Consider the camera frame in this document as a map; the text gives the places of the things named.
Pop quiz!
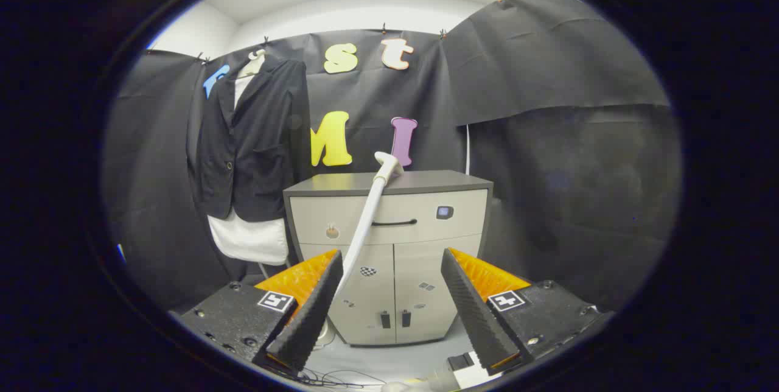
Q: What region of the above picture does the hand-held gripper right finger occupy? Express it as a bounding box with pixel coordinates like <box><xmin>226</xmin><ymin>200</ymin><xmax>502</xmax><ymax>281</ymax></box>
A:
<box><xmin>441</xmin><ymin>248</ymin><xmax>614</xmax><ymax>376</ymax></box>

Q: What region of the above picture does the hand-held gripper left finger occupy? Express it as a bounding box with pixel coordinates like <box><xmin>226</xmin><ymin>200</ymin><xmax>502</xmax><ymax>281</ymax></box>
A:
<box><xmin>180</xmin><ymin>250</ymin><xmax>344</xmax><ymax>373</ymax></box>

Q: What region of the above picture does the white garment steamer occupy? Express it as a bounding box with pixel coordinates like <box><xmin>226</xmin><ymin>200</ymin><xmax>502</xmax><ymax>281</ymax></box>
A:
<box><xmin>313</xmin><ymin>151</ymin><xmax>405</xmax><ymax>347</ymax></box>

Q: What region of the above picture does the black suit jacket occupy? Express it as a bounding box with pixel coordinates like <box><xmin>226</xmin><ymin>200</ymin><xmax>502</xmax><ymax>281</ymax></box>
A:
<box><xmin>187</xmin><ymin>54</ymin><xmax>311</xmax><ymax>223</ymax></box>

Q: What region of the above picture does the grey cabinet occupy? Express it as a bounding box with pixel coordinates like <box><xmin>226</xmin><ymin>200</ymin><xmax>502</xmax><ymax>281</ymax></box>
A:
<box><xmin>283</xmin><ymin>170</ymin><xmax>494</xmax><ymax>347</ymax></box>

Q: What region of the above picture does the black backdrop cloth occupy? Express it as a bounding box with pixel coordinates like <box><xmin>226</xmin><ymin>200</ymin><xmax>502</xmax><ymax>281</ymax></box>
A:
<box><xmin>103</xmin><ymin>0</ymin><xmax>682</xmax><ymax>320</ymax></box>

